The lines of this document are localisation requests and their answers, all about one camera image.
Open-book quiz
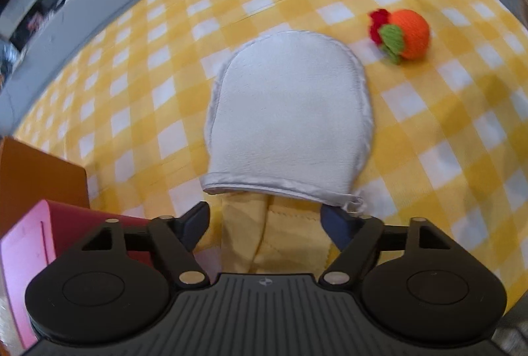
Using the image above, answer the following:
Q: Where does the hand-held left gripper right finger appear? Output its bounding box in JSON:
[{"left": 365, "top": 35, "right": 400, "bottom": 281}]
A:
[{"left": 318, "top": 204, "right": 452, "bottom": 289}]

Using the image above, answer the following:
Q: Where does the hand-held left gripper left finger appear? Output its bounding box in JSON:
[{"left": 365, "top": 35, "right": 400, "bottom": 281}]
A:
[{"left": 78, "top": 201, "right": 211, "bottom": 288}]

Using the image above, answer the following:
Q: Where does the yellow cloth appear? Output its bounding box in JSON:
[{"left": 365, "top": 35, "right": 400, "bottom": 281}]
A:
[{"left": 220, "top": 193, "right": 336, "bottom": 275}]

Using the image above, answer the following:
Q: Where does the white cloth mitt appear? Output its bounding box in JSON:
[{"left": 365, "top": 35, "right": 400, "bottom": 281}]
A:
[{"left": 202, "top": 30, "right": 376, "bottom": 214}]

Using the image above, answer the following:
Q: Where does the pink box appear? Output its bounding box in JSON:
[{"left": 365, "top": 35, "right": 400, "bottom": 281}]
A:
[{"left": 0, "top": 198, "right": 159, "bottom": 350}]

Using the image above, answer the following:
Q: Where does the orange crochet ball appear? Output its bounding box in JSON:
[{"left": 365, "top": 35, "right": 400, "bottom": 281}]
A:
[{"left": 368, "top": 8, "right": 431, "bottom": 65}]

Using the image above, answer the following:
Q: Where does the orange cardboard box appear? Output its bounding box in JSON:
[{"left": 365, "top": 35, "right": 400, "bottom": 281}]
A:
[{"left": 0, "top": 136, "right": 90, "bottom": 243}]

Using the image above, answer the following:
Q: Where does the yellow checkered blanket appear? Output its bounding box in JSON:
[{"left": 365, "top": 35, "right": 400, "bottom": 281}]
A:
[{"left": 10, "top": 0, "right": 528, "bottom": 313}]

